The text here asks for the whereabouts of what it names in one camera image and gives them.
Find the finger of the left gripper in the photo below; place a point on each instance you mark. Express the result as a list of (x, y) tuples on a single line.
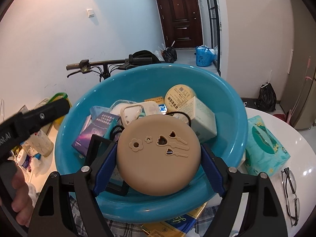
[(32, 121)]

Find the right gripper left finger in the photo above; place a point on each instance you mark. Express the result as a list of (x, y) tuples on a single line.
[(53, 216)]

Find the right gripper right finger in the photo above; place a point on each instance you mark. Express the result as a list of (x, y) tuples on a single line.
[(263, 214)]

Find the blue tissue pack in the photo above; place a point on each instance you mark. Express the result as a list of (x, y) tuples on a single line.
[(95, 111)]

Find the black rectangular tray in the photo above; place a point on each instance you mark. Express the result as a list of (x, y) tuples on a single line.
[(101, 159)]

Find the round beige silicone case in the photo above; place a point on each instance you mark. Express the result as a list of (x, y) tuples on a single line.
[(158, 155)]

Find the round yellow cream jar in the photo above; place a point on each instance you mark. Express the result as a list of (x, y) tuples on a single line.
[(177, 96)]

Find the person's left hand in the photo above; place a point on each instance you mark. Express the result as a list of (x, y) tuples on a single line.
[(22, 203)]

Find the white floral Debo cup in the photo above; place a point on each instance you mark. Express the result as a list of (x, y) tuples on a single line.
[(41, 143)]

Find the yellow box green rim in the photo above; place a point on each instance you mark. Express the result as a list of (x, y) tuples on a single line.
[(59, 107)]

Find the white blue cream jar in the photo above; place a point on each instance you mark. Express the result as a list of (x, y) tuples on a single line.
[(23, 159)]

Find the blue plaid shirt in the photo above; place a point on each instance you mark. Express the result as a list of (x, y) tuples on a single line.
[(199, 228)]

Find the green tissue pack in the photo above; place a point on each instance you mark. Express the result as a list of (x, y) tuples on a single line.
[(263, 152)]

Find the gold cigarette box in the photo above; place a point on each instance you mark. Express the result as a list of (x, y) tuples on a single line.
[(177, 226)]

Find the blue plastic basin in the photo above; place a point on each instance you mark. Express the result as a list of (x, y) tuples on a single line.
[(141, 91)]

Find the white green box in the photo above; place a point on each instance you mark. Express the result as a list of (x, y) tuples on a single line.
[(203, 121)]

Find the black garbage bag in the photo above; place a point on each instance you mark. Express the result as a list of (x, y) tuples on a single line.
[(266, 100)]

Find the beige refrigerator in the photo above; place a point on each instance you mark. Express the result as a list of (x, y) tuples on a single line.
[(298, 99)]

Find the black backpack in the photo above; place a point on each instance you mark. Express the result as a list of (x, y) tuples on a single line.
[(145, 54)]

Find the black bags by door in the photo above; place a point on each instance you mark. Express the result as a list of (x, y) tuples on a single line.
[(169, 54)]

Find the blue plastic bag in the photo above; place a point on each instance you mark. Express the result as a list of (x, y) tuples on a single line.
[(204, 56)]

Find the dark red entrance door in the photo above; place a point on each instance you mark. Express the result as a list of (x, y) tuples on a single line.
[(181, 23)]

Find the black glass sliding door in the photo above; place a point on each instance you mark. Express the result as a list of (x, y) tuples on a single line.
[(215, 23)]

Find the black frame eyeglasses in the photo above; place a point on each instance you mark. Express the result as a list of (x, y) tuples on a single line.
[(290, 194)]

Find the bicycle handlebar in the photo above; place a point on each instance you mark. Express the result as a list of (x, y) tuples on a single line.
[(106, 67)]

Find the white light switch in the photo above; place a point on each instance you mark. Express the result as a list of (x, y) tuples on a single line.
[(90, 13)]

